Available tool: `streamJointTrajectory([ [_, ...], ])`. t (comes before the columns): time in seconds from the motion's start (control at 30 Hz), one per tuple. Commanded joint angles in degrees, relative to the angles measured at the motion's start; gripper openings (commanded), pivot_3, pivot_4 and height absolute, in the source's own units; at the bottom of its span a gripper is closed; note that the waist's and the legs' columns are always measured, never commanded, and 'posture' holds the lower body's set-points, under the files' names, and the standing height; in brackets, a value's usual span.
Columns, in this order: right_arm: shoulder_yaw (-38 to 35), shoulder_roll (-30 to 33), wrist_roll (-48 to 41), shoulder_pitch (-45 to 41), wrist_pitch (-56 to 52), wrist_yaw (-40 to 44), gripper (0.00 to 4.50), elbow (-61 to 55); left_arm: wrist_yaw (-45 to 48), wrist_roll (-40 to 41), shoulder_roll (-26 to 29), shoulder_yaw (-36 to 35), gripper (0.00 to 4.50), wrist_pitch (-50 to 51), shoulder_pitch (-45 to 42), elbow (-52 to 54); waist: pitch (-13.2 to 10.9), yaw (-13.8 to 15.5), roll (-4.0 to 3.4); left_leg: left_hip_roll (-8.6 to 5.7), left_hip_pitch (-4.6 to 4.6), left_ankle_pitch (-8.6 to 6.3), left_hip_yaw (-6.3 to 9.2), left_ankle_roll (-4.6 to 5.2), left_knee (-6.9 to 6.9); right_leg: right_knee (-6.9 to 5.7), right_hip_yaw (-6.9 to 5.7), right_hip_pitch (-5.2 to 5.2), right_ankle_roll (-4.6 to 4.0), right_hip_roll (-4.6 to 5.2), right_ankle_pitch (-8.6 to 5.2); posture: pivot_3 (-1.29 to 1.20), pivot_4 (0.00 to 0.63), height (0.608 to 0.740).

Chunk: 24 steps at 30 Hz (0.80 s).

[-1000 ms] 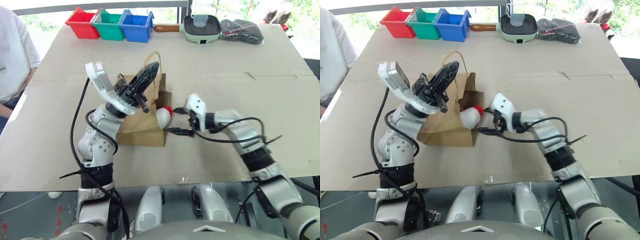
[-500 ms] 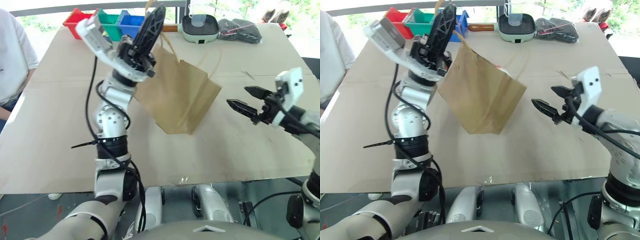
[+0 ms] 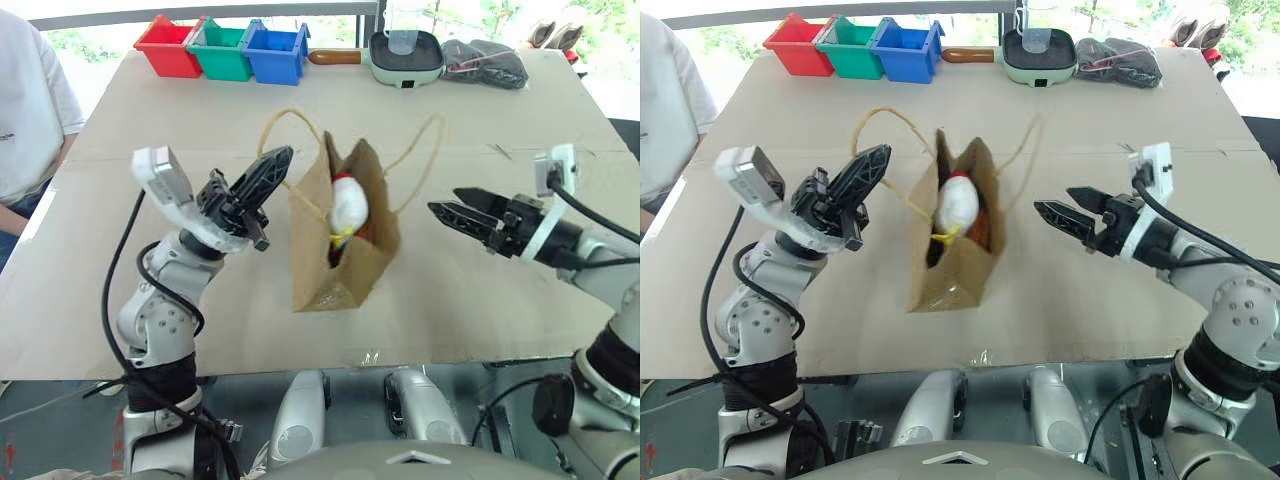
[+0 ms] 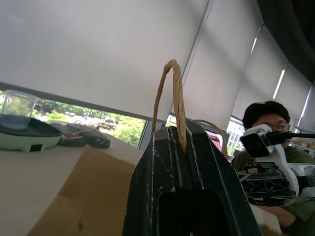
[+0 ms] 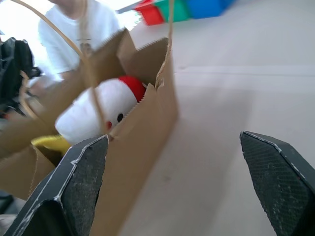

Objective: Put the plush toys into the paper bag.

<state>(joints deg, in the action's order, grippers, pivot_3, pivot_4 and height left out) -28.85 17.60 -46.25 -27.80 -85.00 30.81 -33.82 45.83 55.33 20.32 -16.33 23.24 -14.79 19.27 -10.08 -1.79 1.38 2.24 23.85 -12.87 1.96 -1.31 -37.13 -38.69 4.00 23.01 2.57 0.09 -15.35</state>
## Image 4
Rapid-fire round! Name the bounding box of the clear plastic measuring cup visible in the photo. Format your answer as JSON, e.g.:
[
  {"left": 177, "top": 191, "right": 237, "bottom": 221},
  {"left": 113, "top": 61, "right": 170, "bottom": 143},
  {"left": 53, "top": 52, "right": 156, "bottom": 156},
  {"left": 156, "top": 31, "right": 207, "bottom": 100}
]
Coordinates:
[{"left": 0, "top": 89, "right": 40, "bottom": 130}]

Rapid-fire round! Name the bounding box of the brown paper bag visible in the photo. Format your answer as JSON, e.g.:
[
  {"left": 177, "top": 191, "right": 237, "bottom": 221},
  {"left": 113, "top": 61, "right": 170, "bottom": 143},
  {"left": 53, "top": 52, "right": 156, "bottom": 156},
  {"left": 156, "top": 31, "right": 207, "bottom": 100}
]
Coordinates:
[{"left": 27, "top": 59, "right": 283, "bottom": 236}]

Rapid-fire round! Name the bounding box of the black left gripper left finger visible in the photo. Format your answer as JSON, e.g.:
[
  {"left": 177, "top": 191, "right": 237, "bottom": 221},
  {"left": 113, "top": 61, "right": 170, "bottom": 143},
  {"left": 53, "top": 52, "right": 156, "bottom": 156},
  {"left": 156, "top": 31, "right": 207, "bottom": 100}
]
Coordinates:
[{"left": 122, "top": 126, "right": 190, "bottom": 236}]

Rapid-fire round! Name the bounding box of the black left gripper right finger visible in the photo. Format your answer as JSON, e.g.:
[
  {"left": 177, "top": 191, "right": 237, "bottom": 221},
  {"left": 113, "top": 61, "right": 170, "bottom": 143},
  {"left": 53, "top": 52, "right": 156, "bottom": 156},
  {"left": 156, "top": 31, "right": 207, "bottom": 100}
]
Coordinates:
[{"left": 183, "top": 119, "right": 263, "bottom": 236}]

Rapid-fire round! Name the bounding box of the white roller blind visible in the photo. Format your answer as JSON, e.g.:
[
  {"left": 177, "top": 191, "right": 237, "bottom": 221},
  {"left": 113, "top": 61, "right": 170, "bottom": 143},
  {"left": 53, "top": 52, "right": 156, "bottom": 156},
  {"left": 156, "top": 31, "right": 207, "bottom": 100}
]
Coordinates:
[
  {"left": 0, "top": 0, "right": 213, "bottom": 121},
  {"left": 169, "top": 0, "right": 262, "bottom": 122},
  {"left": 273, "top": 63, "right": 315, "bottom": 130},
  {"left": 231, "top": 26, "right": 288, "bottom": 120}
]

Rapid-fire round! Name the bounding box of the dark curtain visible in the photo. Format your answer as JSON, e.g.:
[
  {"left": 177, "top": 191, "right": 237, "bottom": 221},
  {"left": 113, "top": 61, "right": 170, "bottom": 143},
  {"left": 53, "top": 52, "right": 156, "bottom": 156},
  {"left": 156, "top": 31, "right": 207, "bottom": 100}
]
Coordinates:
[{"left": 254, "top": 0, "right": 315, "bottom": 85}]

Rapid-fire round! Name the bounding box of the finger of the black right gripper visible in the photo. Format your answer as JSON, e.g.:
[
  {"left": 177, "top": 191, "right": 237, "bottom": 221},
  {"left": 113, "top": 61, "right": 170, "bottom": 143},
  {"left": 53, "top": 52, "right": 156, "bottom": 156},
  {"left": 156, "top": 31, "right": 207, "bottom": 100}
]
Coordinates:
[
  {"left": 245, "top": 190, "right": 296, "bottom": 207},
  {"left": 236, "top": 171, "right": 289, "bottom": 191}
]

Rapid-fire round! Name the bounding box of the black fabric pouch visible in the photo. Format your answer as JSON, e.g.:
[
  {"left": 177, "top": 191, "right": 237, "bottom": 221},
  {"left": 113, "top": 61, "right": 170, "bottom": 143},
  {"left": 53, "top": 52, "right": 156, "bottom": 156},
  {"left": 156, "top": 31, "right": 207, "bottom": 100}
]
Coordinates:
[{"left": 50, "top": 122, "right": 111, "bottom": 149}]

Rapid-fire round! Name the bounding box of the person in green shirt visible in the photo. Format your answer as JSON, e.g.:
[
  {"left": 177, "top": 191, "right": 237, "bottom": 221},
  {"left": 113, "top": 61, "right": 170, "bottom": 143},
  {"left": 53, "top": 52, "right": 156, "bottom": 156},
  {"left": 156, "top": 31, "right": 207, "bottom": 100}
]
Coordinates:
[{"left": 231, "top": 100, "right": 315, "bottom": 236}]

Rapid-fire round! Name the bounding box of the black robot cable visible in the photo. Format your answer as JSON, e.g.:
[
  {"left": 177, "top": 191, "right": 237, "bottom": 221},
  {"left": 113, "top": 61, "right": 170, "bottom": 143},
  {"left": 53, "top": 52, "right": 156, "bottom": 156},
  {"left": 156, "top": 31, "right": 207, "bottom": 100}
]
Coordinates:
[{"left": 267, "top": 130, "right": 315, "bottom": 144}]

